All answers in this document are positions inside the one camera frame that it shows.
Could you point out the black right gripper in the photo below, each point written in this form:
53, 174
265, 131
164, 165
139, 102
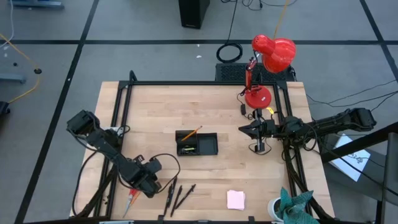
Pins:
259, 144

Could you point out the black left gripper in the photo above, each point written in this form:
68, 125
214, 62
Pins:
144, 182

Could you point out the yellow pencil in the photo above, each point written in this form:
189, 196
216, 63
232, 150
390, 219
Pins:
191, 133
136, 197

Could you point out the black pen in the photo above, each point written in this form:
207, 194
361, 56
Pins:
177, 199
168, 197
186, 195

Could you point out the lime green sticky pad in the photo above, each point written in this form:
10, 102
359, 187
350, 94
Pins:
188, 149

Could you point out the pink sticky note pad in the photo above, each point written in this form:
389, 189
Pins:
236, 199

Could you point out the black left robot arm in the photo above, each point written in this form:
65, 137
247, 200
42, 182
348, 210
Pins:
102, 143

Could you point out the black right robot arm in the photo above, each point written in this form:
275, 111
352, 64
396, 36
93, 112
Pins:
335, 123

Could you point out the black mesh desk organizer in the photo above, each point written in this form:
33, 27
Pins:
206, 144

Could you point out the black table clamp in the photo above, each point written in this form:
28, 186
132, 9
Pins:
160, 219
251, 219

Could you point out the black perforated equipment case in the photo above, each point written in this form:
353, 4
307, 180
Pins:
233, 72

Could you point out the red desk lamp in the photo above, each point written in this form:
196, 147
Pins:
276, 56

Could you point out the white plant pot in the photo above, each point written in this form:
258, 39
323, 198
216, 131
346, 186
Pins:
272, 208

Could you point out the white paper sheet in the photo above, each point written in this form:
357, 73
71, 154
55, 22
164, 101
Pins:
351, 161

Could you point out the black metal beam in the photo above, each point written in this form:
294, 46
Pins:
357, 144

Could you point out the black computer tower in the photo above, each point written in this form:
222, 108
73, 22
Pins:
192, 12

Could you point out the black floor disc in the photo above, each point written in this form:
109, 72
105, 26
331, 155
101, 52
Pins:
38, 71

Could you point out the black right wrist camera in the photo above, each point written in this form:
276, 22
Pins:
270, 128

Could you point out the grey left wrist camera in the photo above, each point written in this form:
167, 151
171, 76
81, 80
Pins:
155, 166

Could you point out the black aluminium rig frame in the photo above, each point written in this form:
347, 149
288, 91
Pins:
202, 83

